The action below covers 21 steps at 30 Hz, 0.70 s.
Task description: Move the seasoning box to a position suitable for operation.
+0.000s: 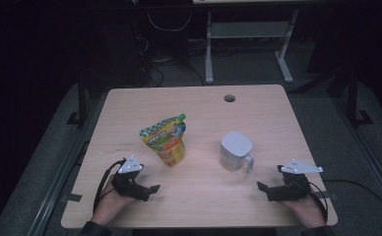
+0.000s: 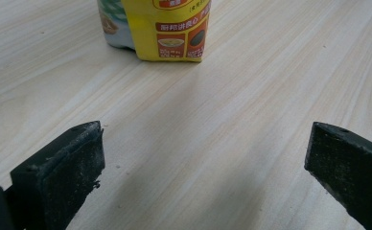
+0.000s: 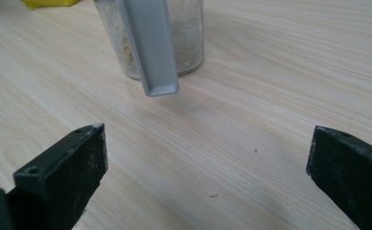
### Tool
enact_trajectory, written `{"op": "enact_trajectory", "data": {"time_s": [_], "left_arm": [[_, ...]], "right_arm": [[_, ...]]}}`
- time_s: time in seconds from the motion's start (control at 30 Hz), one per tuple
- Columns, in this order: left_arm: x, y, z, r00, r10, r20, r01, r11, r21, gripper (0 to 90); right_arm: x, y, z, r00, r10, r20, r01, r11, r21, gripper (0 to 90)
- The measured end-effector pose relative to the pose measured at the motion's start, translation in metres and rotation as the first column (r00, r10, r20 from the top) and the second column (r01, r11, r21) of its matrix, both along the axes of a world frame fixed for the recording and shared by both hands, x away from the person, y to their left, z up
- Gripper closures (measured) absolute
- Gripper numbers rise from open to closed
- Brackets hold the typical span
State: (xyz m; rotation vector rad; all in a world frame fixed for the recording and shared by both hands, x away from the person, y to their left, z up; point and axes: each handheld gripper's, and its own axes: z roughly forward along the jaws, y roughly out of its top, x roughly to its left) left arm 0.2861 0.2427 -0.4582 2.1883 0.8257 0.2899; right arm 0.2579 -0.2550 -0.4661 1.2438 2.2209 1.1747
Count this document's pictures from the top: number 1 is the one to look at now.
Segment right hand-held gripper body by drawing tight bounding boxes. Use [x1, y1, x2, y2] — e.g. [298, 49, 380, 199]
[266, 158, 324, 202]

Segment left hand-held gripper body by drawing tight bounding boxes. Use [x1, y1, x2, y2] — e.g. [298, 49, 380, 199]
[110, 154, 151, 200]

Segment yellow green spouted pouch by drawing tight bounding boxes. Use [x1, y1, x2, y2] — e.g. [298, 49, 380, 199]
[139, 113, 187, 167]

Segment white lidded mug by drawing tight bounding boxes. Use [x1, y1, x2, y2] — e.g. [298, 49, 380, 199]
[218, 131, 256, 175]

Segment person's right hand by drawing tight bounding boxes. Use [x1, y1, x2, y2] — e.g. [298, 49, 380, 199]
[279, 195, 327, 229]

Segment person's left hand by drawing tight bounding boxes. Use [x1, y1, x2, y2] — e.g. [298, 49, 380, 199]
[92, 178, 138, 227]

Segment black metal stand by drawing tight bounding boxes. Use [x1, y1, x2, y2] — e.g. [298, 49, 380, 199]
[347, 65, 374, 127]
[65, 73, 89, 128]

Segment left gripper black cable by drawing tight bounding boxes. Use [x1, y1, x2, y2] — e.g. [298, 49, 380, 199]
[93, 158, 128, 214]

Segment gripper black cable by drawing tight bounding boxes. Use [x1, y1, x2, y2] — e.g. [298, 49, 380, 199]
[93, 158, 128, 214]
[308, 181, 330, 224]

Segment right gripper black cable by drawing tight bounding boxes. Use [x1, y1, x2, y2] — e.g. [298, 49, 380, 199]
[308, 181, 330, 224]

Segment long black floor cable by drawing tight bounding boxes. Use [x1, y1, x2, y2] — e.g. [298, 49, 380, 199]
[323, 179, 382, 215]

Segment grey metal rail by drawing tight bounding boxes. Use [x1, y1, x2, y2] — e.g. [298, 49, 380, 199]
[31, 97, 98, 236]
[330, 96, 382, 210]

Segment black floor cables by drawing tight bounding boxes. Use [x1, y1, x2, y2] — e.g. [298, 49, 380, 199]
[142, 61, 207, 89]

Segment hanging white cable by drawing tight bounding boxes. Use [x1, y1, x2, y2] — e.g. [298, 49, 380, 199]
[147, 12, 193, 32]

